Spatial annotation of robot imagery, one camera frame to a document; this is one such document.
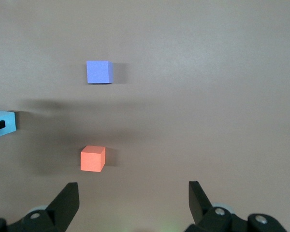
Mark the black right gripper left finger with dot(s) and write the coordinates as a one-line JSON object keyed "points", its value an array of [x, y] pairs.
{"points": [[62, 207]]}

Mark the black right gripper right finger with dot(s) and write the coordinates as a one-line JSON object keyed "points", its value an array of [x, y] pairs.
{"points": [[200, 210]]}

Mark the light blue foam block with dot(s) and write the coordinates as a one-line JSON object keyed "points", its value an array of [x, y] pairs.
{"points": [[9, 123]]}

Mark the orange foam block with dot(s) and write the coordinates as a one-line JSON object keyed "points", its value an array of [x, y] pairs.
{"points": [[91, 159]]}

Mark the purple foam block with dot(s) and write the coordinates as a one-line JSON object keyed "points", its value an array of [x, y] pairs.
{"points": [[97, 72]]}

